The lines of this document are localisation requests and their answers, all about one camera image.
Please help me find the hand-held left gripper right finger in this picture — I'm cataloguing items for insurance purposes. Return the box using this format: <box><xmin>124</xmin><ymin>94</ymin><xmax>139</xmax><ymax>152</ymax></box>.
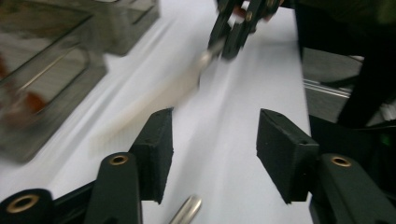
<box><xmin>256</xmin><ymin>108</ymin><xmax>320</xmax><ymax>204</ymax></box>

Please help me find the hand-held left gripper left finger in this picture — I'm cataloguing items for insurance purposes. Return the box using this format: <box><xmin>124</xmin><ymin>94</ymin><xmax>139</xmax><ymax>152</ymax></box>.
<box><xmin>129</xmin><ymin>107</ymin><xmax>175</xmax><ymax>204</ymax></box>

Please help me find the cream-handled metal utensil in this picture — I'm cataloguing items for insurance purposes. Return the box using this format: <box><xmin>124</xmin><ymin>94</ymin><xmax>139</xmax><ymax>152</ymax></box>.
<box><xmin>90</xmin><ymin>38</ymin><xmax>227</xmax><ymax>153</ymax></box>

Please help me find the silver metal utensil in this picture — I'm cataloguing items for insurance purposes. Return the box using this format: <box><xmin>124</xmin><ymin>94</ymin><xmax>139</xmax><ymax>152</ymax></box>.
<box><xmin>168</xmin><ymin>194</ymin><xmax>204</xmax><ymax>224</ymax></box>

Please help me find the smoky clear plastic bin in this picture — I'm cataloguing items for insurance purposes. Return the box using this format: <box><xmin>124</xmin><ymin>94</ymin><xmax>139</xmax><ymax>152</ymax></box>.
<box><xmin>78</xmin><ymin>0</ymin><xmax>162</xmax><ymax>58</ymax></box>
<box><xmin>0</xmin><ymin>0</ymin><xmax>109</xmax><ymax>165</ymax></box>

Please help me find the black metal stand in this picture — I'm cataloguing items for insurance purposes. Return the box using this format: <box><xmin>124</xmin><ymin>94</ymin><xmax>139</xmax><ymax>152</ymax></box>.
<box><xmin>337</xmin><ymin>31</ymin><xmax>396</xmax><ymax>129</ymax></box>

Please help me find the metal floor rail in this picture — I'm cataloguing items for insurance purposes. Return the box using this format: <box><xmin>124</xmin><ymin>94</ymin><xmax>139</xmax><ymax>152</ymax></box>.
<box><xmin>303</xmin><ymin>77</ymin><xmax>354</xmax><ymax>99</ymax></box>

